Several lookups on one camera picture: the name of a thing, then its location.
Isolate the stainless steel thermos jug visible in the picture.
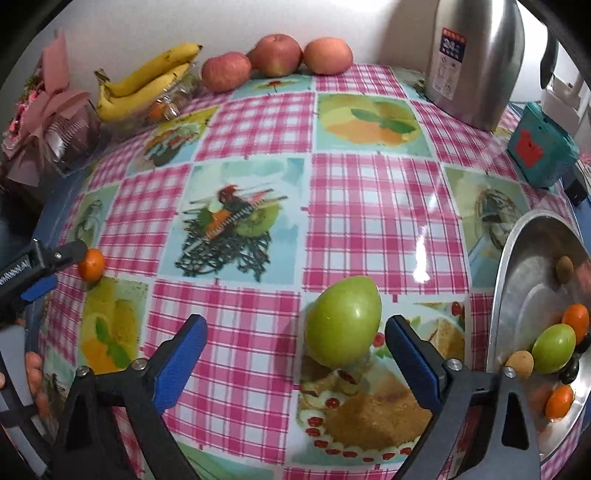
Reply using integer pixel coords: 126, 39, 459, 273
424, 0, 560, 131

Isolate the red apple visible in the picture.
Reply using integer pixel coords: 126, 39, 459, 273
249, 34, 303, 78
201, 52, 253, 93
302, 37, 353, 75

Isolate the clear plastic fruit container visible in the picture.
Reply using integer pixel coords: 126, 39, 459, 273
104, 69, 204, 136

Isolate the pink checkered fruit-print tablecloth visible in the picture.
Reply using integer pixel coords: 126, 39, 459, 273
25, 62, 591, 480

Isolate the small tangerine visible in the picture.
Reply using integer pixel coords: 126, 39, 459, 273
77, 248, 106, 283

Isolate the person's left hand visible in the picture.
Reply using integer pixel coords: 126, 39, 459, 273
25, 352, 49, 417

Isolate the oval brown fruit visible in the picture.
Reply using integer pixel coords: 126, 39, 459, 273
503, 350, 535, 380

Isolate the large orange with stem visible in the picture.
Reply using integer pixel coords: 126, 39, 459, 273
545, 384, 574, 421

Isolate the black charger plug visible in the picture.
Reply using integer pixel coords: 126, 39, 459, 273
566, 168, 590, 205

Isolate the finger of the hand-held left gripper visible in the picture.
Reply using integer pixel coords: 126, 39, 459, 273
42, 240, 88, 274
21, 274, 59, 304

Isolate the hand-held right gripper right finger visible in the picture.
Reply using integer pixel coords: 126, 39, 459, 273
385, 315, 541, 480

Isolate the pink wrapped flower bouquet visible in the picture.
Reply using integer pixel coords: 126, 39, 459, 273
0, 30, 101, 185

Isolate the large green fruit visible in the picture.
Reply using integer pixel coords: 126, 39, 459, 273
305, 275, 383, 367

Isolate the teal box with red label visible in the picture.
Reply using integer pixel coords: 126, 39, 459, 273
507, 102, 580, 188

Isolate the stainless steel basin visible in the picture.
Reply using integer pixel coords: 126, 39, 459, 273
487, 210, 591, 468

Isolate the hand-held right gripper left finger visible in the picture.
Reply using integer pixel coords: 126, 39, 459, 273
53, 315, 208, 480

